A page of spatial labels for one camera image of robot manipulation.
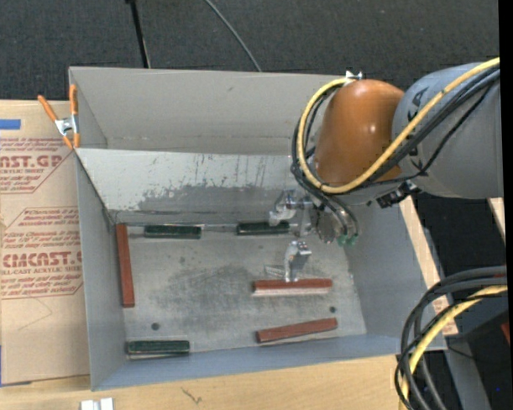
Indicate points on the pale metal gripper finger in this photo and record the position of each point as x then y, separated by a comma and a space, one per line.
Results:
293, 261
287, 207

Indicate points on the red-brown flat block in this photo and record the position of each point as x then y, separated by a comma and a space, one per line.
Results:
296, 330
293, 286
125, 267

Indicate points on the dark green flat block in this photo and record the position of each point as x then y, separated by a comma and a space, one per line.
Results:
261, 228
158, 347
172, 231

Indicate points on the grey metal bin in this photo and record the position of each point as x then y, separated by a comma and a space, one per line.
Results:
225, 264

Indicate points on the brown cardboard board, red print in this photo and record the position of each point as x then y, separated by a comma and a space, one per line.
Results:
39, 233

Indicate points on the black cylinder on white bracket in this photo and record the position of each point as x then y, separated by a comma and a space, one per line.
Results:
390, 198

